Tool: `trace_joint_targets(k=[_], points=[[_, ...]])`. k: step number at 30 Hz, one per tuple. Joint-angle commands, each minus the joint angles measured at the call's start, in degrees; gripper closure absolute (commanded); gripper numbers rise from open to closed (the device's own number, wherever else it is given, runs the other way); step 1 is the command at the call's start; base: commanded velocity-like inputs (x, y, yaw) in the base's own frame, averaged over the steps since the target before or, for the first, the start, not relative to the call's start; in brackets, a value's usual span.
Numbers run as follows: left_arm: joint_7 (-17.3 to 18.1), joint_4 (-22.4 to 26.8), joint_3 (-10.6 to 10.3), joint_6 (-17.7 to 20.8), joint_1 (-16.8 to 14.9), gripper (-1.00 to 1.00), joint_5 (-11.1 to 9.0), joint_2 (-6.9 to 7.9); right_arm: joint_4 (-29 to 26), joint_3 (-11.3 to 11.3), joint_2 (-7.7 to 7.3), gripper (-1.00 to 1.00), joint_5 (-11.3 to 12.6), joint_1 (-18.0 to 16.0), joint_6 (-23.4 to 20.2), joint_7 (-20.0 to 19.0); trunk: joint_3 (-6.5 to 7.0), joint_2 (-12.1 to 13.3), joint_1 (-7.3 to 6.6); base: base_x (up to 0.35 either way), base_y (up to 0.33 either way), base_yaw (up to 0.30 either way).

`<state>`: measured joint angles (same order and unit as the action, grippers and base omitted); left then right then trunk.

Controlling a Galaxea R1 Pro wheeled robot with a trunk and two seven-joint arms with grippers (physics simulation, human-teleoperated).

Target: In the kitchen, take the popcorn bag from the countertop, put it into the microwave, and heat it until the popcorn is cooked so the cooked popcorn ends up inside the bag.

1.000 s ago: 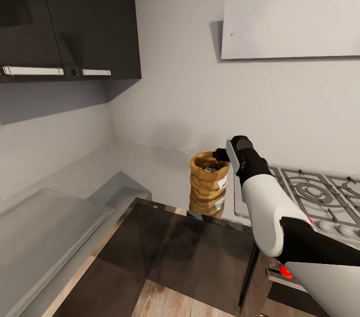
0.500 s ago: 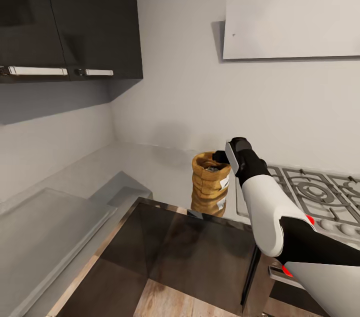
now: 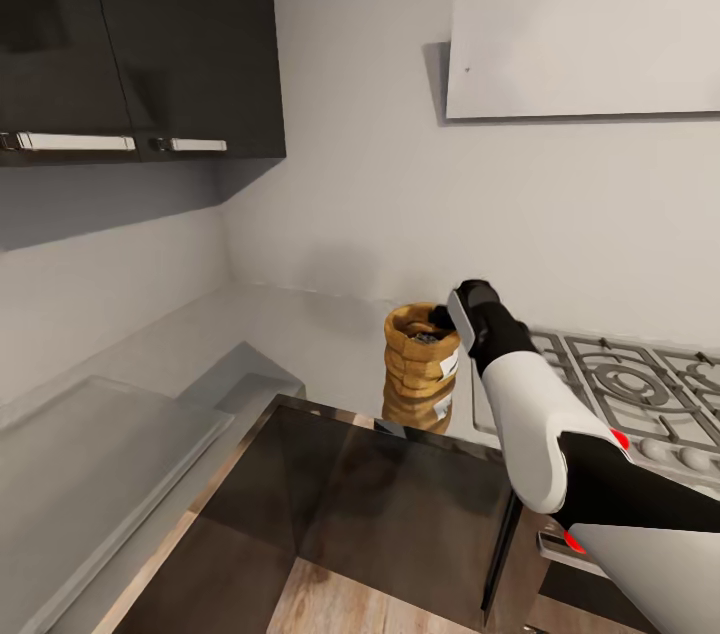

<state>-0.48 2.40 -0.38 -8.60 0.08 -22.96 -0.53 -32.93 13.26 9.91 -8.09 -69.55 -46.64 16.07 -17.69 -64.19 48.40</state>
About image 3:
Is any popcorn bag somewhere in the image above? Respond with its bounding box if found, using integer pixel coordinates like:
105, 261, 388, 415
384, 302, 461, 398

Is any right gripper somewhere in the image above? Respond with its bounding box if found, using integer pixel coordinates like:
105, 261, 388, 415
428, 305, 455, 330

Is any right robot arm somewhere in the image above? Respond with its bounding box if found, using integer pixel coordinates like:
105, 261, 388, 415
428, 283, 720, 634

